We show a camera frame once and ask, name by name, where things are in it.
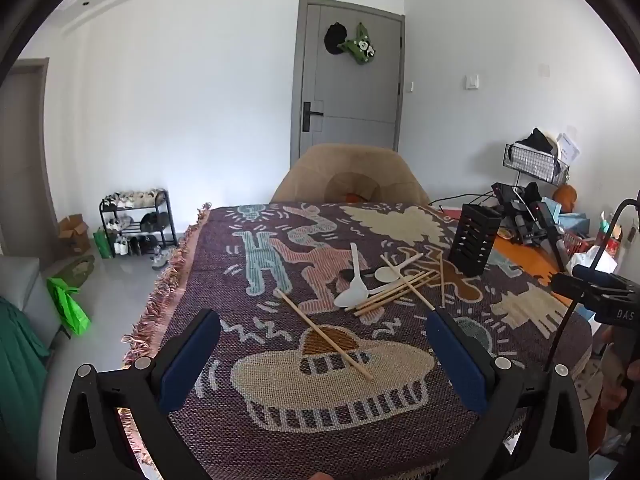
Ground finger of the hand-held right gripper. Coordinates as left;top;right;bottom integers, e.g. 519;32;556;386
571;264;633;293
550;274;626;307

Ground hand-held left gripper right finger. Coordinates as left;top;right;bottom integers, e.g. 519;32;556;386
424;307;592;480

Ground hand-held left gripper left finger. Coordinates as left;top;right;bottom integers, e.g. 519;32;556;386
56;307;223;480

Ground black utensil holder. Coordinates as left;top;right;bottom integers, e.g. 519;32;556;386
447;203;502;277

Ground white rice paddle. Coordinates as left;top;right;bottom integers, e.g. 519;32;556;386
334;242;369;309

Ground white plastic bag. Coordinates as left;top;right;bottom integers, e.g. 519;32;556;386
570;245;620;277

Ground red plastic basket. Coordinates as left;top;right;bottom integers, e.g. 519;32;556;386
562;237;597;262

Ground orange and red mat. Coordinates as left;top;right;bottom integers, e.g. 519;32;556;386
440;205;576;306

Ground cartoon figure doll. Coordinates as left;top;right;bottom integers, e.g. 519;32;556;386
597;211;627;241

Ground teal face mask box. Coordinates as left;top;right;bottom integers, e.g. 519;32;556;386
542;197;590;233

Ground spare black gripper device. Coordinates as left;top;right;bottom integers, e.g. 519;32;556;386
520;185;568;273
491;182;531;241

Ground orange plush toy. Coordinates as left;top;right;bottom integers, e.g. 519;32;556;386
552;185;577;212

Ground grey sneaker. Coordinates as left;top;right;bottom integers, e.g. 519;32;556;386
151;246;177;271

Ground white paper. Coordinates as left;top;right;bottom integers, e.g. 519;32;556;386
555;132;581;163

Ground purple printed blanket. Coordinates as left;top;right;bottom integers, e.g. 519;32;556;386
122;202;593;480

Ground bright green plastic bag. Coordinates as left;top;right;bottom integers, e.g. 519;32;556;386
46;277;92;336

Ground black shoe rack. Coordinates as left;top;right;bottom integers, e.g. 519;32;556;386
99;189;178;259

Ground black cloth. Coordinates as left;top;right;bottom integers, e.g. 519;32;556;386
517;128;555;153

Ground dark green bag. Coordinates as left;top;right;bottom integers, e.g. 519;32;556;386
92;227;116;259

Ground green rug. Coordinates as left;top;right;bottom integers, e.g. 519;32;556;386
47;254;96;291

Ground cardboard box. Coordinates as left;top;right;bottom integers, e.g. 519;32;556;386
57;214;92;256

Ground group of shoes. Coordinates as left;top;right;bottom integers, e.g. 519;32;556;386
102;190;168;256

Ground green cloth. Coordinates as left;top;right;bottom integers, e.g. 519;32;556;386
0;295;51;461

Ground grey sofa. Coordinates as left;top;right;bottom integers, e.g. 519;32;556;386
0;255;66;361

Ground beige upholstered chair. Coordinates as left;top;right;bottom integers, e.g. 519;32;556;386
270;143;431;206

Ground plain grey-brown door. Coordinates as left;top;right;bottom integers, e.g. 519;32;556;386
0;57;58;261

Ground grey panelled door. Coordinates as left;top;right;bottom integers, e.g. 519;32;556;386
290;0;406;171

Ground green plush bag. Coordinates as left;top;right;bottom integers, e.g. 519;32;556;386
336;22;377;67

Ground black hat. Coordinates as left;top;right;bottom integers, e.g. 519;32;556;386
324;22;349;55

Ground large black wire basket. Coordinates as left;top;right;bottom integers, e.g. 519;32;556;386
504;143;571;186

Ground black power cable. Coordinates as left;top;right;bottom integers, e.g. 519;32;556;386
429;193;497;209

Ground black door lock handle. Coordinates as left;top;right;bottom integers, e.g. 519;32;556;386
301;101;324;132

